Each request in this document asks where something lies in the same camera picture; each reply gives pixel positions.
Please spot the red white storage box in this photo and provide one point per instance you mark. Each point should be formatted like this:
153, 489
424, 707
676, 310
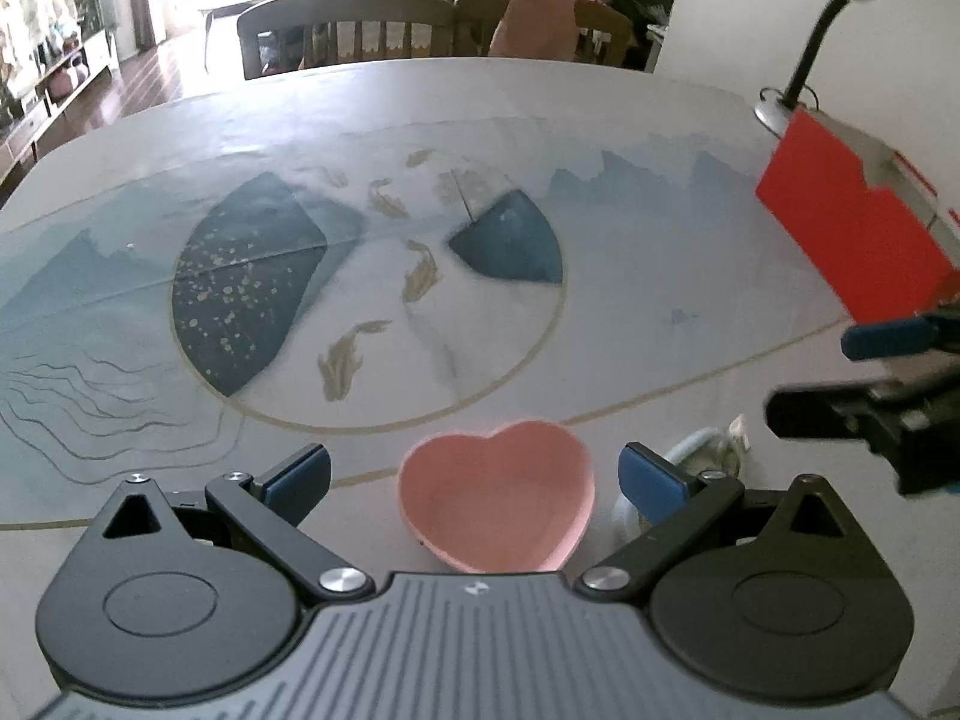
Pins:
871, 249

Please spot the white tv cabinet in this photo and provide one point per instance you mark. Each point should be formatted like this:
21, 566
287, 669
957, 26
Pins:
52, 96

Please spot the wooden dining chair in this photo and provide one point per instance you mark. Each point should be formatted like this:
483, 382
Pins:
322, 33

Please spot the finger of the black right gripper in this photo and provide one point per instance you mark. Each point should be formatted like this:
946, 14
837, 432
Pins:
828, 411
901, 338

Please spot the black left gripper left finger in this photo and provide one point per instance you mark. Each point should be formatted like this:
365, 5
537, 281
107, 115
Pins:
262, 513

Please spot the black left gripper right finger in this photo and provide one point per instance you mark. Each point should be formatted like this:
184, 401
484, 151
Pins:
682, 511

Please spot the pink heart-shaped dish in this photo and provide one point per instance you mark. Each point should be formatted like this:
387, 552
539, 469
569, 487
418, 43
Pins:
514, 501

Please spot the patterned table mat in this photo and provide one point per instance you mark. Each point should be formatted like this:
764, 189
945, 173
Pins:
222, 312

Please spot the wooden chair with pink cloth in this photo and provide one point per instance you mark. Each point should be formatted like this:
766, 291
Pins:
585, 31

